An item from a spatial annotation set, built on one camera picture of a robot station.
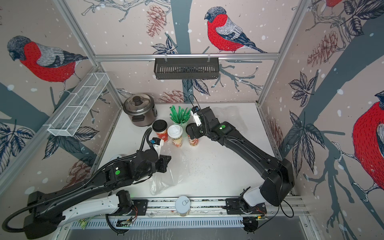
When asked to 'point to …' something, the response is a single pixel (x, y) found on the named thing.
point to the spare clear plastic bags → (232, 114)
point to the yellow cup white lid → (175, 132)
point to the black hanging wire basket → (185, 69)
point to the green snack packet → (83, 222)
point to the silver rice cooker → (141, 108)
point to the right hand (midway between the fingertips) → (195, 124)
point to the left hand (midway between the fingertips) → (174, 157)
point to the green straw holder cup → (180, 117)
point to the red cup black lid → (160, 127)
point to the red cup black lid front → (193, 142)
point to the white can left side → (115, 157)
